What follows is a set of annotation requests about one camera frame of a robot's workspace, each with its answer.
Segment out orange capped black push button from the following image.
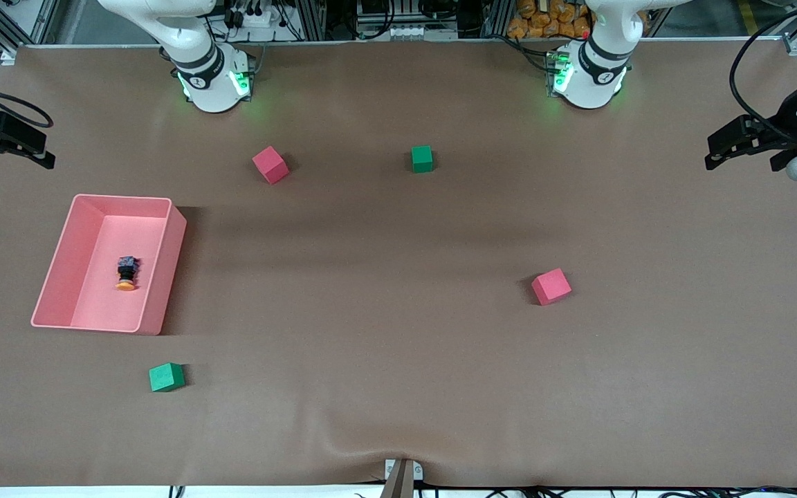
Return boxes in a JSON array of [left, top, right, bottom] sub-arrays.
[[116, 255, 140, 292]]

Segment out pink plastic bin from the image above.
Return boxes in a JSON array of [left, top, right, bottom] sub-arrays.
[[30, 194, 187, 336]]

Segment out pink foam cube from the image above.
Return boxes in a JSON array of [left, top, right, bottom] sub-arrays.
[[252, 145, 291, 185], [531, 268, 573, 306]]

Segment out orange packaged goods pile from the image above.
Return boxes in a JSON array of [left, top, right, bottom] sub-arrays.
[[506, 0, 593, 40]]

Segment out white power strip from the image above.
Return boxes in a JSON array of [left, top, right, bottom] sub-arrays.
[[228, 6, 276, 30]]

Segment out brown table mat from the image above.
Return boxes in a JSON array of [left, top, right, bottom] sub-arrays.
[[0, 38, 797, 489]]

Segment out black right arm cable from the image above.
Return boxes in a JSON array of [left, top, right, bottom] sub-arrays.
[[0, 72, 54, 129]]

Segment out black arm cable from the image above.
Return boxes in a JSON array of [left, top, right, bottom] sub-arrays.
[[0, 72, 54, 129], [729, 0, 797, 146]]

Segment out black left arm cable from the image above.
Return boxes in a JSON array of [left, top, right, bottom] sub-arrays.
[[729, 0, 797, 146]]

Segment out metal table clamp bracket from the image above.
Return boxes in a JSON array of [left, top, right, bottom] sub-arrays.
[[379, 458, 424, 498]]

